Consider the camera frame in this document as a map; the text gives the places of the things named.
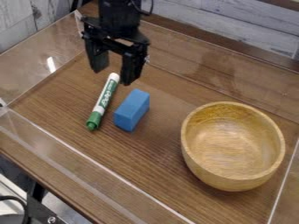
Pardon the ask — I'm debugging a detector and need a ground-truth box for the green dry erase marker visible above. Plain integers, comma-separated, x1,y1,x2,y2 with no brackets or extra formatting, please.
87,73,120,130

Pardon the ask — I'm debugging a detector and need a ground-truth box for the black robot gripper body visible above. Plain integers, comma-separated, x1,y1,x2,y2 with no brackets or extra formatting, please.
81,0,151,54

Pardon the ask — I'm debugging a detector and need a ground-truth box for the clear acrylic tray wall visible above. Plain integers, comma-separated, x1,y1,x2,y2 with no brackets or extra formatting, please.
0,15,299,224

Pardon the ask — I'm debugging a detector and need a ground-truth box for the black metal table bracket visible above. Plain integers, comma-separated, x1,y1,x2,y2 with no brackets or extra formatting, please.
25,182,68,224

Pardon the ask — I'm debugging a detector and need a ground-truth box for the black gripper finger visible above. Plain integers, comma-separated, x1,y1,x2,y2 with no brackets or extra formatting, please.
120,44,148,86
84,38,109,74

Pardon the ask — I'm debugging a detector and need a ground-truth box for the black cable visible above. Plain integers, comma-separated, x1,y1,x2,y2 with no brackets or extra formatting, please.
0,195,30,224

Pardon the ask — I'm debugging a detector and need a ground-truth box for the brown wooden bowl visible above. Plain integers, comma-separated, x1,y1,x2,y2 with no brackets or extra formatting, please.
180,101,285,192

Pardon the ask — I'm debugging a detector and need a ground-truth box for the blue foam block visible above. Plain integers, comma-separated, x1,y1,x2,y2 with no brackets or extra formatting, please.
113,89,149,131

